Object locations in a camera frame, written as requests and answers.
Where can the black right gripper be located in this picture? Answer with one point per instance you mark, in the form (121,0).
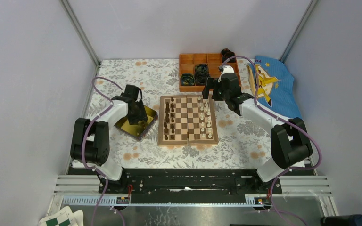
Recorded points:
(211,84)

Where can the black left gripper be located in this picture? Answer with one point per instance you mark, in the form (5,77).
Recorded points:
(142,116)

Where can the gold tin box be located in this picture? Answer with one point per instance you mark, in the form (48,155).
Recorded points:
(141,129)

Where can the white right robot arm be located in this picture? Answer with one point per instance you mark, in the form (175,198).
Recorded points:
(289,141)

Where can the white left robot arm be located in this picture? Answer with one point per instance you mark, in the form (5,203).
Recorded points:
(90,142)

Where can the orange wooden compartment tray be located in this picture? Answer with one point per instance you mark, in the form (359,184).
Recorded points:
(192,64)

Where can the blue pikachu shirt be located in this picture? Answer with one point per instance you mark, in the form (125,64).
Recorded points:
(273,83)

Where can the wooden chessboard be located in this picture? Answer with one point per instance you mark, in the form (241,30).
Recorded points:
(187,120)

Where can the green checkered mat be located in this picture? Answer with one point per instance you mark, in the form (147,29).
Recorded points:
(65,217)

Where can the black cylinder object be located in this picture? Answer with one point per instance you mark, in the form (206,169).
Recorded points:
(345,220)

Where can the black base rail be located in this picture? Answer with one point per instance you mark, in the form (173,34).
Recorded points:
(172,186)

